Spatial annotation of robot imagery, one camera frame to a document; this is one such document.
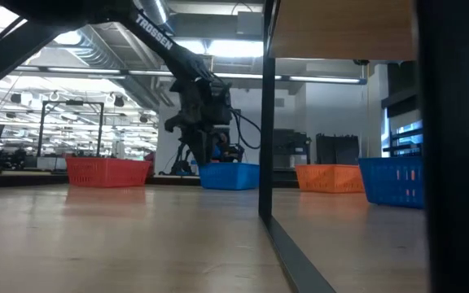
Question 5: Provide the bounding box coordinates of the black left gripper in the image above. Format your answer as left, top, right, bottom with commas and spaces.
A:
164, 77, 216, 166

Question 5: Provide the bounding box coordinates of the blue plastic basket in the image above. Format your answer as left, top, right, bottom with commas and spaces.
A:
357, 156, 426, 210
198, 161, 261, 191

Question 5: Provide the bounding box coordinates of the red plastic basket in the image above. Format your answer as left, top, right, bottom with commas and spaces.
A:
65, 156, 152, 189

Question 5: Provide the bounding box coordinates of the orange plastic basket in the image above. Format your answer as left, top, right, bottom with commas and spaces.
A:
294, 164, 366, 194

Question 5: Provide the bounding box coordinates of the red background object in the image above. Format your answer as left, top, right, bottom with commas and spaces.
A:
143, 151, 156, 177

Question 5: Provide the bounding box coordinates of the black equipment rack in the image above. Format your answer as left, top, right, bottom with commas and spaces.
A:
275, 128, 313, 188

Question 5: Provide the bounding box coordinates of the bright ceiling light panel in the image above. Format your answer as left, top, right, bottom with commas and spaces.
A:
175, 38, 265, 59

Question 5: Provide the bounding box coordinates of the long ceiling light bar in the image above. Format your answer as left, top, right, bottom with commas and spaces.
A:
14, 64, 369, 85

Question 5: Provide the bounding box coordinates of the black slatted crate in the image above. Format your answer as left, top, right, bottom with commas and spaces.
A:
315, 133, 361, 166

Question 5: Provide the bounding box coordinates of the window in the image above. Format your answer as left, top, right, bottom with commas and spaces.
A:
388, 120, 424, 158

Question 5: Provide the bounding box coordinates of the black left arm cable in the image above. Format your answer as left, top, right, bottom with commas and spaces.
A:
229, 106, 262, 151

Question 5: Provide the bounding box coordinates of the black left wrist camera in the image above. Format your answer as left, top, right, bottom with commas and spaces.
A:
208, 83, 235, 126

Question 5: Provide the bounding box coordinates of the grey rectangular ceiling duct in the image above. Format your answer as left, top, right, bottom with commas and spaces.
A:
169, 11, 264, 41

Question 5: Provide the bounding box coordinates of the black background camera gantry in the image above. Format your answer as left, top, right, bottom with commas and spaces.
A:
37, 100, 105, 158

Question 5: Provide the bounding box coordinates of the large silver ventilation duct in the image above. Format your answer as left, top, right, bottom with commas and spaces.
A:
75, 26, 128, 70

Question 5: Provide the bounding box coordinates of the small silver ventilation duct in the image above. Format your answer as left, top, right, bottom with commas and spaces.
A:
134, 0, 171, 24

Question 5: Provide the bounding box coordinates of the thin yellow hanging cable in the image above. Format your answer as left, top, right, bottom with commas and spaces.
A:
365, 64, 370, 158

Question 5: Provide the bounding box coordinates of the black aluminium table frame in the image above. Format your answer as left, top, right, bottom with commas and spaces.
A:
0, 169, 300, 189

